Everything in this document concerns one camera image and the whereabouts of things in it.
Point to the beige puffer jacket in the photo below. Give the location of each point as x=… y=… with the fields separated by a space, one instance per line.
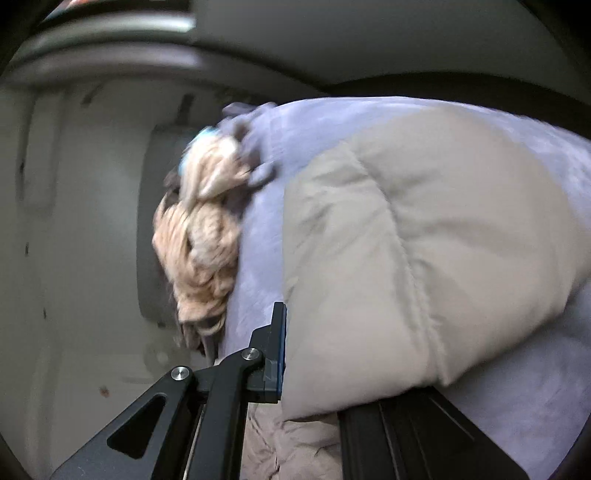
x=415 y=258

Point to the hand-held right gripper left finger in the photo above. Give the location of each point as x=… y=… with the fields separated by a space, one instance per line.
x=276 y=355

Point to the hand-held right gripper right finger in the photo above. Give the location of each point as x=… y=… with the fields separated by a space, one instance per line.
x=406 y=438

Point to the cream knitted sweater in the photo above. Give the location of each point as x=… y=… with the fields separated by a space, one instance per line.
x=203 y=249

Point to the lavender blanket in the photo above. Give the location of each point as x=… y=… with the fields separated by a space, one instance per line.
x=531 y=415

